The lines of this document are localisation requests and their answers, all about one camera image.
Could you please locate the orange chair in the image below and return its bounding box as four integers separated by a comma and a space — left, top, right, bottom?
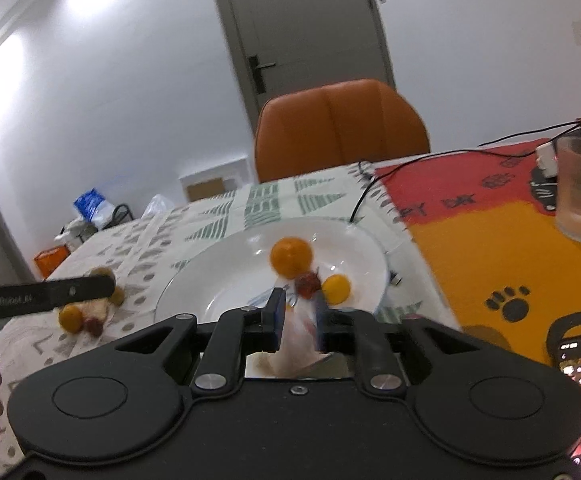
254, 78, 431, 184

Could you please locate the large peeled pomelo piece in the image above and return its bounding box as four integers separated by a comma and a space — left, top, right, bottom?
254, 304, 342, 379

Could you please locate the large orange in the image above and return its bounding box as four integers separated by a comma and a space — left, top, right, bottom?
270, 236, 314, 279

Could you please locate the small peeled pomelo piece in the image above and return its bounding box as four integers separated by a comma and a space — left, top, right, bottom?
83, 267, 116, 322

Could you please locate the white plate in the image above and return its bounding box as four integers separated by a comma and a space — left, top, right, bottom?
154, 217, 391, 379

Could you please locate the black wire rack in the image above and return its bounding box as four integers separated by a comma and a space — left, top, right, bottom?
54, 202, 135, 253

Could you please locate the white plastic bag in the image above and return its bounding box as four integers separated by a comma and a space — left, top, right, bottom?
142, 193, 175, 220

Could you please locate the white charger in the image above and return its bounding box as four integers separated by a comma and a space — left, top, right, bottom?
535, 140, 564, 178

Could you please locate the black cable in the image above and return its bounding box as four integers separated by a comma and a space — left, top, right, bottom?
348, 112, 581, 225

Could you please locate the black door lock handle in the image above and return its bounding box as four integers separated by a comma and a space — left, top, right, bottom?
248, 54, 276, 95

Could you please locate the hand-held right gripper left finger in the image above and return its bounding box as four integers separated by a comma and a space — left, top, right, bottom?
113, 287, 288, 393

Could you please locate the orange box on floor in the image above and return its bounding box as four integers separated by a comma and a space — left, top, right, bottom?
33, 246, 69, 281

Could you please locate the red orange printed mat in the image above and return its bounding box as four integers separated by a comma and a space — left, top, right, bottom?
373, 137, 581, 378

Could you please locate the small orange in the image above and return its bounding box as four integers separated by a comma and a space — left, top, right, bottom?
59, 304, 84, 334
321, 273, 352, 305

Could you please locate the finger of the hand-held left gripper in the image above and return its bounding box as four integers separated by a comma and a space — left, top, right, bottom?
45, 275, 116, 309

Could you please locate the blue plastic bag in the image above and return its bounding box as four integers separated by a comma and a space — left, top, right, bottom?
73, 188, 113, 228

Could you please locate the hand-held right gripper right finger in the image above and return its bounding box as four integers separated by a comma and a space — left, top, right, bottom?
315, 293, 472, 393

